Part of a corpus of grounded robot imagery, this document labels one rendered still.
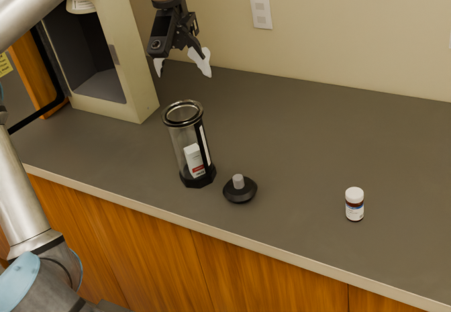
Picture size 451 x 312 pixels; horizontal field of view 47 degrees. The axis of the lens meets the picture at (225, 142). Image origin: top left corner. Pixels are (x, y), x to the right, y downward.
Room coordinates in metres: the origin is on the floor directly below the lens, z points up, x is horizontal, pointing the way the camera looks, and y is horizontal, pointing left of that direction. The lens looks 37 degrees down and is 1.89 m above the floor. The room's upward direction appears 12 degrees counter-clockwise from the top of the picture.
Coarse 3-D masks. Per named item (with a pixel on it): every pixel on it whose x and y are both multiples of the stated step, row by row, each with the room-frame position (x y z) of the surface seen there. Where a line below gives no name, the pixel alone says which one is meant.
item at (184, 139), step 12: (168, 108) 1.14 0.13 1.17; (180, 108) 1.16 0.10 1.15; (192, 108) 1.15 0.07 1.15; (168, 120) 1.09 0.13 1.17; (180, 120) 1.16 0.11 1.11; (192, 120) 1.07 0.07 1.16; (180, 132) 1.07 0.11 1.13; (192, 132) 1.07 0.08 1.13; (180, 144) 1.08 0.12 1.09; (192, 144) 1.07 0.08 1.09; (180, 156) 1.08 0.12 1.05; (192, 156) 1.07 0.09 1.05; (180, 168) 1.10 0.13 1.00; (192, 168) 1.07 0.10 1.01; (204, 168) 1.08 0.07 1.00
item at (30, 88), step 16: (16, 48) 1.56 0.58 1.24; (32, 48) 1.59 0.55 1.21; (0, 64) 1.51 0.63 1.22; (16, 64) 1.54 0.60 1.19; (32, 64) 1.57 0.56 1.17; (0, 80) 1.50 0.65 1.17; (16, 80) 1.53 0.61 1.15; (32, 80) 1.56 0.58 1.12; (48, 80) 1.59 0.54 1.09; (16, 96) 1.51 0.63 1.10; (32, 96) 1.54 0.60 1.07; (48, 96) 1.58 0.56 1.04; (16, 112) 1.50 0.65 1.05; (32, 112) 1.53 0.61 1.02
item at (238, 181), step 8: (240, 176) 1.01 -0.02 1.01; (232, 184) 1.02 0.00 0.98; (240, 184) 0.99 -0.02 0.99; (248, 184) 1.01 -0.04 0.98; (224, 192) 1.00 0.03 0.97; (232, 192) 0.99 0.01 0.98; (240, 192) 0.98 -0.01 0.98; (248, 192) 0.98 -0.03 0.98; (232, 200) 0.97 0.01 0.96; (240, 200) 0.96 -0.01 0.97; (248, 200) 0.98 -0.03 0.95
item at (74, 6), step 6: (66, 0) 1.59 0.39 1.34; (72, 0) 1.55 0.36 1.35; (78, 0) 1.54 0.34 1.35; (84, 0) 1.53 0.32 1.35; (66, 6) 1.58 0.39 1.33; (72, 6) 1.55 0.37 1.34; (78, 6) 1.53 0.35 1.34; (84, 6) 1.53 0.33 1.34; (90, 6) 1.52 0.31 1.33; (72, 12) 1.54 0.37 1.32; (78, 12) 1.53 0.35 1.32; (84, 12) 1.52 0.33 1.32; (90, 12) 1.52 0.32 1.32
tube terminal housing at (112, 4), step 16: (96, 0) 1.45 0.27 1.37; (112, 0) 1.48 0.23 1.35; (128, 0) 1.53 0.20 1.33; (112, 16) 1.46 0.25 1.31; (128, 16) 1.51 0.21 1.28; (112, 32) 1.45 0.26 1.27; (128, 32) 1.50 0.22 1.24; (128, 48) 1.48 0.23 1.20; (128, 64) 1.46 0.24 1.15; (144, 64) 1.52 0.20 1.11; (128, 80) 1.45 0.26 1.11; (144, 80) 1.50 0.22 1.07; (80, 96) 1.60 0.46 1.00; (128, 96) 1.45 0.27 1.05; (144, 96) 1.48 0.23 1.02; (96, 112) 1.56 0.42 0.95; (112, 112) 1.51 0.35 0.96; (128, 112) 1.46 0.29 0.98; (144, 112) 1.47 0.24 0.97
